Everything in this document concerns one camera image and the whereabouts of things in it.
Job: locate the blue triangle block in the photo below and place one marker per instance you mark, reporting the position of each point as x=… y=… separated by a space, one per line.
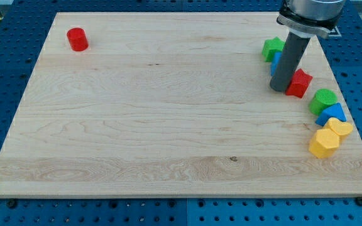
x=335 y=111

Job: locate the blue cube block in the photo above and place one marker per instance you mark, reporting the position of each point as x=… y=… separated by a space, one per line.
x=275 y=62

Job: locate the green cylinder block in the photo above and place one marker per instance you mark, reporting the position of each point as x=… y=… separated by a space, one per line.
x=322 y=99

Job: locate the red star block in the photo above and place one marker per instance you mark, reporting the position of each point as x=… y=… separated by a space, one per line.
x=299 y=84

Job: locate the red cylinder block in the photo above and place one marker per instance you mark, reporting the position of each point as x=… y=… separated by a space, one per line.
x=77 y=39

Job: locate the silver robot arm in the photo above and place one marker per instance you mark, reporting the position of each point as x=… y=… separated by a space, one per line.
x=304 y=19

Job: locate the wooden board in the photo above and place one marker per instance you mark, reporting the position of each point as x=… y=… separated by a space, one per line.
x=170 y=105

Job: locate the green star block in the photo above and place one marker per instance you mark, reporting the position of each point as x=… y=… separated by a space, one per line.
x=270 y=47

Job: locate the yellow hexagon block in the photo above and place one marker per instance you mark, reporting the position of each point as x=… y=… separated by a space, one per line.
x=324 y=143

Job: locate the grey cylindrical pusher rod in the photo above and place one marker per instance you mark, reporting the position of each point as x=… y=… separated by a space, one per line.
x=292 y=53

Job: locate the yellow heart block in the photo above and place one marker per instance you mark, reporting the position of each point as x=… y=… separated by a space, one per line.
x=342 y=129

